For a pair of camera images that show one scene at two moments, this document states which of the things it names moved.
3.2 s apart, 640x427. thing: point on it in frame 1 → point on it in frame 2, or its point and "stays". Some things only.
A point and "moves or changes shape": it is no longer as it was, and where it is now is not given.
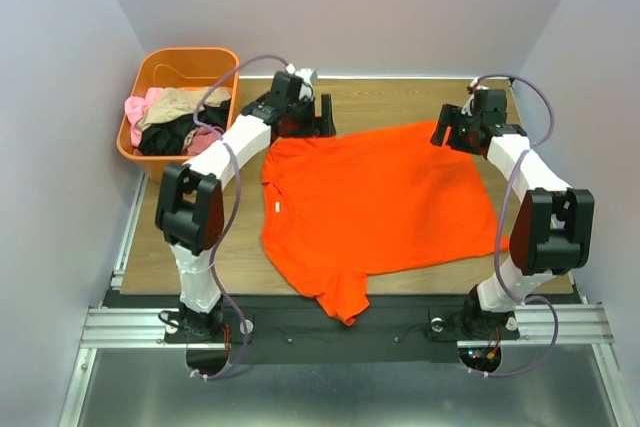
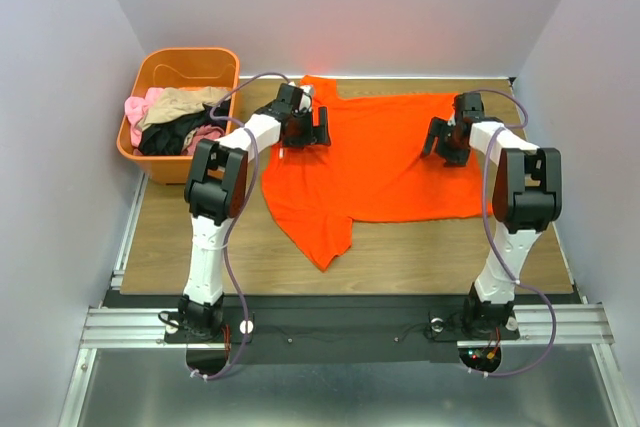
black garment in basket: x=167 y=138 stays
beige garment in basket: x=173 y=101 stays
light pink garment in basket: x=134 y=107 stays
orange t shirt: x=340 y=208 moves or changes shape
